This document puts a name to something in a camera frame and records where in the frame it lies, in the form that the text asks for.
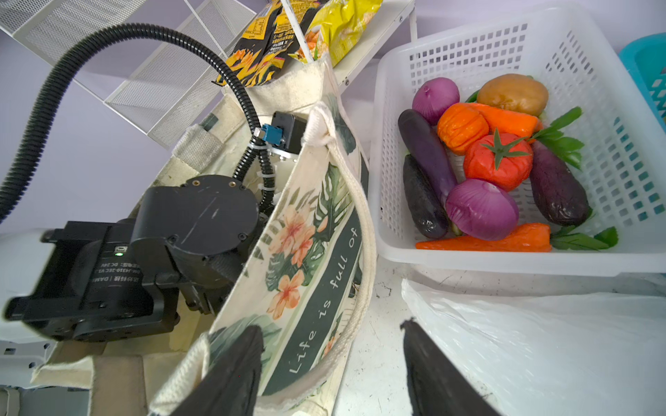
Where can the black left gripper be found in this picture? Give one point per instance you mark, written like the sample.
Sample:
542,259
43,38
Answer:
195,238

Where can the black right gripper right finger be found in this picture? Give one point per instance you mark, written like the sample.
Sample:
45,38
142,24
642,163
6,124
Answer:
435,385

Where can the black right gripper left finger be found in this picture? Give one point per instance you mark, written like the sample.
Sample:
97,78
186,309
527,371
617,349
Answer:
231,387

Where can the canvas floral tote bag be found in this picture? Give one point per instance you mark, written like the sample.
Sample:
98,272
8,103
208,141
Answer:
307,284

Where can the white plastic grocery bag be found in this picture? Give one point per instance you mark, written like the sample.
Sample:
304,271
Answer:
591,354

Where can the black yellow Lays chips bag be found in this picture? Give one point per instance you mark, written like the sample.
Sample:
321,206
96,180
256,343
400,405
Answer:
266,49

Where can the dark toy eggplant small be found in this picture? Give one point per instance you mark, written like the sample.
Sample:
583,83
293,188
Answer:
425,209

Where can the toy carrot front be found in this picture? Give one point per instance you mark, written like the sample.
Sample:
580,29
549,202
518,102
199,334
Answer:
529,238

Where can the toy carrot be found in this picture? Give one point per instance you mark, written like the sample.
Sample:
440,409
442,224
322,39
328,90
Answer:
525,126
529,238

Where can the purple toy onion front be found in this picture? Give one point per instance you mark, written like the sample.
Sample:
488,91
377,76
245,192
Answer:
482,210

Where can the purple toy onion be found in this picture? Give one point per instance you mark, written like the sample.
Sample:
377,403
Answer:
482,210
434,98

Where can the long purple toy eggplant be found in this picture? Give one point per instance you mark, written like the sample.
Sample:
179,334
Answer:
430,153

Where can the dark purple toy eggplant right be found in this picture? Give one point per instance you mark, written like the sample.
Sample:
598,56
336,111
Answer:
560,198

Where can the yellow-green corn chips bag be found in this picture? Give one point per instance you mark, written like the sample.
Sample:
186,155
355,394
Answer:
337,28

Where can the red toy tomato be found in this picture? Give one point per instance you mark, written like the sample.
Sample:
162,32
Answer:
502,159

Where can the purple toy onion back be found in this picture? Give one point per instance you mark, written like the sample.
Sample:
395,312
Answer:
434,98

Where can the orange toy pumpkin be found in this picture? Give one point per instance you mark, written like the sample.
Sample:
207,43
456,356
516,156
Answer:
460,127

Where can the white three-tier shelf rack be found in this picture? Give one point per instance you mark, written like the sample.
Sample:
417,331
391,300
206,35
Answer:
387,21

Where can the toy carrot back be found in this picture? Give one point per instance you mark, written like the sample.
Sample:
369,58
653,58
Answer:
525,126

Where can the white plastic vegetable basket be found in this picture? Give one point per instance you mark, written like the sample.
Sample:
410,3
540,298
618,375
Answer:
615,150

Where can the brown toy potato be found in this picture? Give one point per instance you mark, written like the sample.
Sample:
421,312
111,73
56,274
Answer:
514,92

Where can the teal plastic fruit basket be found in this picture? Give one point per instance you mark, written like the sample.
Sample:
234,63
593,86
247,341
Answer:
644,59

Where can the white mesh wall shelf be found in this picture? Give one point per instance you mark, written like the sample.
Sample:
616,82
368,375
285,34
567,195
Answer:
143,82

